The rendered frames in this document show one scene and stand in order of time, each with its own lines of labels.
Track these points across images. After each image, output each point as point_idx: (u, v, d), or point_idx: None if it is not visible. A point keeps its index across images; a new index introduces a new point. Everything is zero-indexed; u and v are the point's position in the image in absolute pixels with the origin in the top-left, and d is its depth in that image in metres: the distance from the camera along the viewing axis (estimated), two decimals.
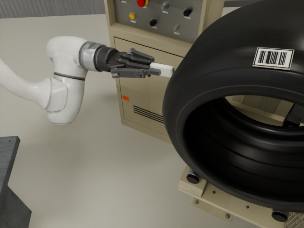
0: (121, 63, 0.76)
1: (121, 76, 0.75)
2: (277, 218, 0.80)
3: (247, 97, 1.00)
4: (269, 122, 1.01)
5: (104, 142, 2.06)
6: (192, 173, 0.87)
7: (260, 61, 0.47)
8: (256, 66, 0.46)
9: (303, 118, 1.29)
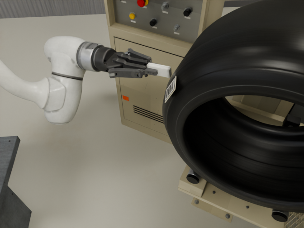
0: (118, 63, 0.77)
1: (119, 76, 0.76)
2: (277, 218, 0.80)
3: (247, 97, 1.00)
4: (269, 122, 1.01)
5: (104, 142, 2.06)
6: (188, 173, 0.88)
7: (167, 96, 0.64)
8: (165, 101, 0.64)
9: (303, 118, 1.29)
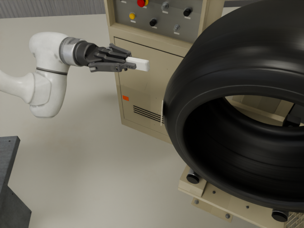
0: (99, 57, 0.79)
1: (99, 70, 0.78)
2: (280, 219, 0.80)
3: (247, 97, 1.00)
4: (269, 122, 1.01)
5: (104, 142, 2.06)
6: None
7: (161, 120, 0.72)
8: (160, 124, 0.72)
9: (303, 118, 1.29)
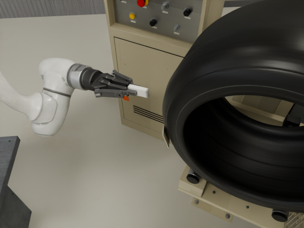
0: (103, 83, 0.87)
1: (103, 95, 0.86)
2: (280, 218, 0.79)
3: (247, 97, 1.00)
4: (269, 122, 1.01)
5: (104, 142, 2.06)
6: None
7: (168, 143, 0.79)
8: (167, 146, 0.78)
9: (303, 118, 1.29)
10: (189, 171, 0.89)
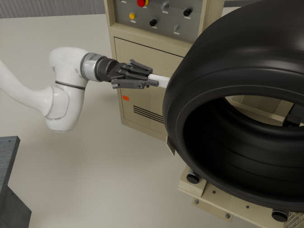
0: (121, 74, 0.80)
1: (121, 87, 0.79)
2: (280, 219, 0.80)
3: (247, 97, 1.00)
4: (269, 122, 1.01)
5: (104, 142, 2.06)
6: None
7: (173, 151, 0.81)
8: (173, 155, 0.80)
9: (303, 118, 1.29)
10: None
